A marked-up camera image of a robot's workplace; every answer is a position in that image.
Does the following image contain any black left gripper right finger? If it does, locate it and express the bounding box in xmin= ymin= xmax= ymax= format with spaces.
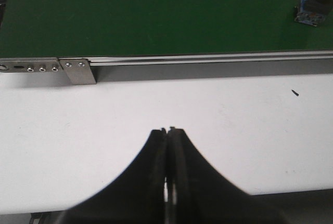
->
xmin=166 ymin=127 xmax=284 ymax=223

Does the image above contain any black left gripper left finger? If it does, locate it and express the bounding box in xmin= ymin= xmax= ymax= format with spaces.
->
xmin=59 ymin=129 xmax=167 ymax=223

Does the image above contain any steel conveyor end plate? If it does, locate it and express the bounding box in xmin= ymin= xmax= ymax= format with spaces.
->
xmin=1 ymin=57 xmax=63 ymax=73

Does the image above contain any green conveyor belt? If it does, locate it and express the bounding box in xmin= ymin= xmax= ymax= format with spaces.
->
xmin=1 ymin=0 xmax=332 ymax=58

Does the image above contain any red mushroom emergency stop button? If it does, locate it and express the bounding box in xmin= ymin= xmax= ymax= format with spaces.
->
xmin=294 ymin=0 xmax=332 ymax=27

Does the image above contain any steel conveyor support bracket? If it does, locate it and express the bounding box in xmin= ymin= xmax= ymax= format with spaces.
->
xmin=59 ymin=58 xmax=96 ymax=85

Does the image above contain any aluminium conveyor side rail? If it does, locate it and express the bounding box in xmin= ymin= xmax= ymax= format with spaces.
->
xmin=59 ymin=50 xmax=332 ymax=66

